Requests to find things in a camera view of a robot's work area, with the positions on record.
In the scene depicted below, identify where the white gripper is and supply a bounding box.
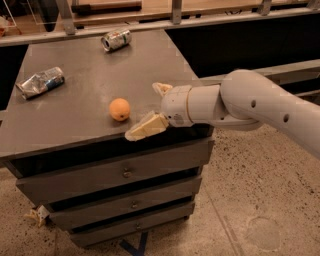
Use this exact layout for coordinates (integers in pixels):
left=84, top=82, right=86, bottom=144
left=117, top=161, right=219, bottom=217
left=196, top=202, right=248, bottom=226
left=125, top=82, right=193, bottom=141

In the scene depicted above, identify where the orange fruit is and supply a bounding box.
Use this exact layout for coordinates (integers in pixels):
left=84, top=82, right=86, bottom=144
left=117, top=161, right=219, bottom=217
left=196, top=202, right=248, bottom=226
left=109, top=98, right=130, bottom=122

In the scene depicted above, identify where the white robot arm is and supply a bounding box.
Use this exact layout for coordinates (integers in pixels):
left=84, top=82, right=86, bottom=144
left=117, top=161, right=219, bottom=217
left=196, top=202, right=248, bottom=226
left=125, top=69, right=320, bottom=158

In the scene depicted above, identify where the silver green soda can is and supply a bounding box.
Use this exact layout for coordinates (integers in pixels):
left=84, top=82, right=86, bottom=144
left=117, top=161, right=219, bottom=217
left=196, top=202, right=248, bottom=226
left=101, top=29, right=132, bottom=52

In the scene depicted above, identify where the crushed silver blue redbull can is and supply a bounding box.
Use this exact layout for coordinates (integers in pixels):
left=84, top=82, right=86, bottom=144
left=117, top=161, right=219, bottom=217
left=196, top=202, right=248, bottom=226
left=16, top=67, right=65, bottom=100

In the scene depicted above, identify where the grey drawer cabinet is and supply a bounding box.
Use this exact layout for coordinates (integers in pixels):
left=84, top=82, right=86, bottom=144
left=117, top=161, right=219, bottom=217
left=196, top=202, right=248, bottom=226
left=0, top=29, right=222, bottom=248

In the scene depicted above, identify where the middle grey drawer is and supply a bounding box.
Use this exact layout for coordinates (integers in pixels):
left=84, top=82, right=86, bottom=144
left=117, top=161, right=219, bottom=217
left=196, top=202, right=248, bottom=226
left=50, top=175, right=202, bottom=230

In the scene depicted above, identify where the grey drawer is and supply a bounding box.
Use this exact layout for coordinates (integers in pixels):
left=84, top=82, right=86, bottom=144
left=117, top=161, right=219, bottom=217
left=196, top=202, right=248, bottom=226
left=16, top=137, right=213, bottom=205
left=50, top=175, right=202, bottom=230
left=70, top=201, right=195, bottom=247

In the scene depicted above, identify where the top grey drawer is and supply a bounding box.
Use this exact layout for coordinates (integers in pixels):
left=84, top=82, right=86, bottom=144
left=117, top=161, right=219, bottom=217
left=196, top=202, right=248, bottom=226
left=16, top=137, right=213, bottom=205

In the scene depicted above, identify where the bottom grey drawer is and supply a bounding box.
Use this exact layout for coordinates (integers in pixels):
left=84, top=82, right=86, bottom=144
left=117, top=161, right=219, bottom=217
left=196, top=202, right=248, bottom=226
left=70, top=201, right=195, bottom=247

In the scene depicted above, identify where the crumpled paper scrap on floor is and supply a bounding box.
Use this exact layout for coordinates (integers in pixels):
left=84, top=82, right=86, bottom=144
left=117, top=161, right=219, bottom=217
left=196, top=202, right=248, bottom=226
left=25, top=205, right=50, bottom=227

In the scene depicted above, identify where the grey metal railing frame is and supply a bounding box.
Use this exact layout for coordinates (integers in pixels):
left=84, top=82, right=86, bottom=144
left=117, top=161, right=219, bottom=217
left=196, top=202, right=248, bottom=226
left=0, top=0, right=320, bottom=98

